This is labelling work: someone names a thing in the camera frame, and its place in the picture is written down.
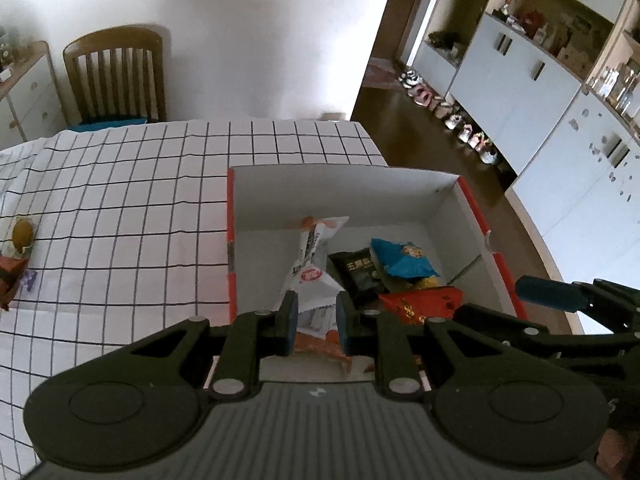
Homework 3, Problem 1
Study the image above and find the round brown pastry packet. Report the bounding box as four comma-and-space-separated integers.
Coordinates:
2, 217, 36, 259

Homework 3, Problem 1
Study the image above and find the brown wooden chair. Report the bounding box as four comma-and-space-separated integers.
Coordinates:
63, 25, 167, 127

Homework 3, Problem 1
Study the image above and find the purple candy packet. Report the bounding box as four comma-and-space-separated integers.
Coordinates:
21, 269, 38, 292

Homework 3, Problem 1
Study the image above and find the brown wooden door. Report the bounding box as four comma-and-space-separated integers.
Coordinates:
371, 0, 420, 60

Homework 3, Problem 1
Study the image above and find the white snack packet orange end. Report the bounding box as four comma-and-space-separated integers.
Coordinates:
273, 217, 349, 363

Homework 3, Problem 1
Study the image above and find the yellow snack packet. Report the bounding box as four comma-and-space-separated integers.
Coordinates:
412, 275, 440, 290

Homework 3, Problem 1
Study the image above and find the patterned door mat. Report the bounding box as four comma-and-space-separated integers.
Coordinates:
361, 58, 404, 91

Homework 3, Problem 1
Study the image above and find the dark red foil snack bag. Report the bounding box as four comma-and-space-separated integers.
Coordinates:
0, 256, 28, 311

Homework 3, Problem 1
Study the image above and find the white drawer sideboard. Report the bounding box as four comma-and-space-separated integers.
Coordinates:
0, 41, 67, 150

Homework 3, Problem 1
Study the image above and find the blue cookie snack packet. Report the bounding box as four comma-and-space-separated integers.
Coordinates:
371, 238, 438, 280

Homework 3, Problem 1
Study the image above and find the white red cardboard box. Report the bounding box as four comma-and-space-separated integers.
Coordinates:
228, 165, 515, 314

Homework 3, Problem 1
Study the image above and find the white grid tablecloth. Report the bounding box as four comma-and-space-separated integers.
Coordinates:
1, 119, 383, 479

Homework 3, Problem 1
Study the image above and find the row of shoes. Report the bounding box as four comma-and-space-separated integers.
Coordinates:
398, 68, 499, 166

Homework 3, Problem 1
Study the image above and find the white wall cabinet unit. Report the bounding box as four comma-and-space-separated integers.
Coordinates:
399, 0, 640, 311

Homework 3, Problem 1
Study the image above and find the black sesame snack packet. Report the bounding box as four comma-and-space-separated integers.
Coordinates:
329, 248, 390, 310

